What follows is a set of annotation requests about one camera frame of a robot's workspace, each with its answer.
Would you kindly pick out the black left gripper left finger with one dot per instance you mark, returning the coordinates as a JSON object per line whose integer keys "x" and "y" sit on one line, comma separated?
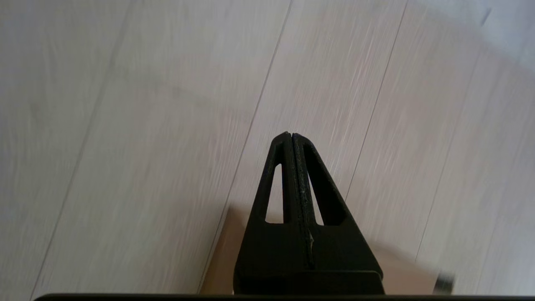
{"x": 259, "y": 255}

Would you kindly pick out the brown cardboard shoe box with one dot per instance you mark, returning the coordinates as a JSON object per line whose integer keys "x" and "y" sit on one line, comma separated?
{"x": 234, "y": 259}

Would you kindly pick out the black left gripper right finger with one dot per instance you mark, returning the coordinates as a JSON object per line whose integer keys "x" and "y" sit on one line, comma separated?
{"x": 338, "y": 251}

